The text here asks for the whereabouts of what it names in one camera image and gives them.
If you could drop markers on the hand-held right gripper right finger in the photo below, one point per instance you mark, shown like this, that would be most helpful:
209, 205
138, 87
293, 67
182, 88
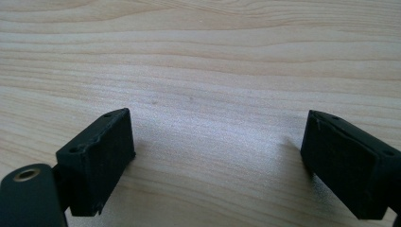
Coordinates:
350, 164

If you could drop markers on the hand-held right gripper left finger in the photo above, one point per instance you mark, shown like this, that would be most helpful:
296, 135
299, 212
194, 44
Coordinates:
94, 167

